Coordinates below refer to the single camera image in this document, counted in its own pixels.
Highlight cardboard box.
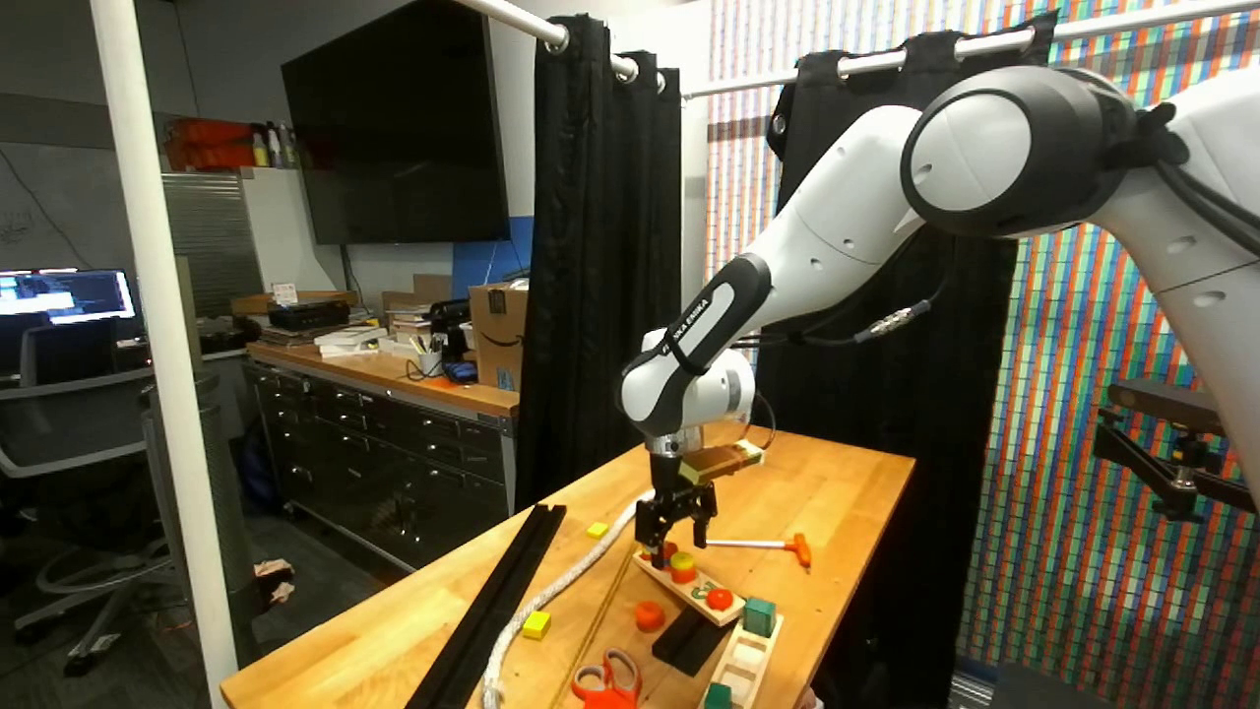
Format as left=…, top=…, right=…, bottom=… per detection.
left=468, top=282, right=531, bottom=393

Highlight long black rail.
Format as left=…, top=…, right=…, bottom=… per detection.
left=403, top=503, right=569, bottom=709

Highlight orange-handled tool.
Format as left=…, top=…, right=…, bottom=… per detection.
left=706, top=532, right=814, bottom=570

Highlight computer monitor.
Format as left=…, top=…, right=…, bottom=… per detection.
left=0, top=267, right=140, bottom=328

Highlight stack of books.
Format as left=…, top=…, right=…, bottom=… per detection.
left=313, top=324, right=391, bottom=358

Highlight black curtain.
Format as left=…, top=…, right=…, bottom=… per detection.
left=751, top=10, right=1061, bottom=709
left=514, top=14, right=683, bottom=511

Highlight white rope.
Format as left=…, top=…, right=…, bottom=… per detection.
left=479, top=488, right=657, bottom=709

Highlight black block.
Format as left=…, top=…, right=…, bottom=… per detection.
left=651, top=608, right=730, bottom=677

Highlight large black wall screen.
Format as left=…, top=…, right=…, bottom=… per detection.
left=280, top=14, right=512, bottom=246

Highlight orange scissors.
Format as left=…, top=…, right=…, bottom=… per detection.
left=570, top=647, right=644, bottom=709

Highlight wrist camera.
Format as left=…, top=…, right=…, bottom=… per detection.
left=681, top=440, right=766, bottom=485

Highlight black drawer cabinet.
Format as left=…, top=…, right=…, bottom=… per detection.
left=242, top=340, right=521, bottom=574

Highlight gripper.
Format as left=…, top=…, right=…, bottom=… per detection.
left=634, top=455, right=720, bottom=571

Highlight orange bags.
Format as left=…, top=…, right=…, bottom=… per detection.
left=163, top=117, right=256, bottom=174

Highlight black box device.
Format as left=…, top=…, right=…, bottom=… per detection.
left=267, top=299, right=352, bottom=334

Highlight wooden shape sorter tray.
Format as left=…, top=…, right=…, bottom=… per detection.
left=698, top=612, right=787, bottom=709

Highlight white curtain rod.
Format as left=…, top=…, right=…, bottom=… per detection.
left=451, top=0, right=643, bottom=83

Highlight crumpled paper scraps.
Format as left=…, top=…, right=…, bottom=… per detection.
left=253, top=557, right=297, bottom=606

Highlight wooden board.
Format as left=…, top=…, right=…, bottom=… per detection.
left=632, top=551, right=747, bottom=628

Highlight thin wooden stick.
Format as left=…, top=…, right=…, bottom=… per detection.
left=551, top=561, right=639, bottom=709

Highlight camera on mount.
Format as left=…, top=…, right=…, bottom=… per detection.
left=1090, top=378, right=1260, bottom=524

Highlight grey office chair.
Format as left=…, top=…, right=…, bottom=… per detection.
left=0, top=318, right=203, bottom=680

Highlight row of bottles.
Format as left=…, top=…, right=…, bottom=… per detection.
left=251, top=120, right=299, bottom=170

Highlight white pole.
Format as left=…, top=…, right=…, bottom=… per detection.
left=90, top=0, right=241, bottom=709

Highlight white cabinet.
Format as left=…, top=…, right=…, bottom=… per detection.
left=161, top=165, right=338, bottom=318

